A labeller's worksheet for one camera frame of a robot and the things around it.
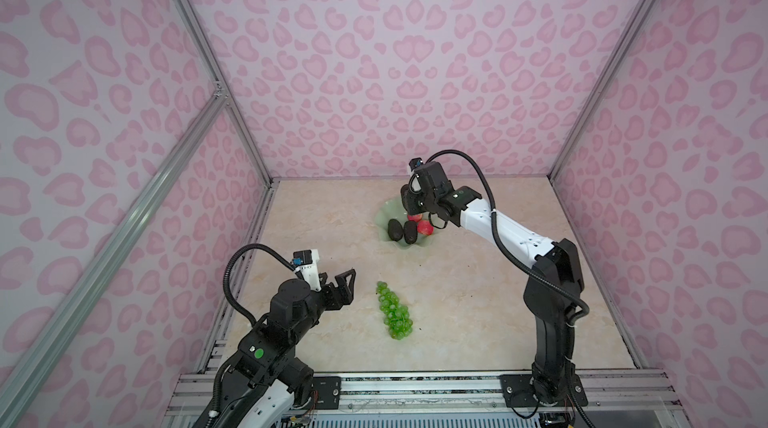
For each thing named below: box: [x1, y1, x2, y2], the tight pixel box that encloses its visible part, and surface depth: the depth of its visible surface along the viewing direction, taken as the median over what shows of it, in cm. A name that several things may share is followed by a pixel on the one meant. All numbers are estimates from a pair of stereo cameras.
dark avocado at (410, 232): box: [404, 220, 418, 244], surface depth 102 cm
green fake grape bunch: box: [376, 281, 414, 340], surface depth 84 cm
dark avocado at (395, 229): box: [388, 218, 403, 242], surface depth 103 cm
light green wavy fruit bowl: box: [375, 199, 436, 247], surface depth 105 cm
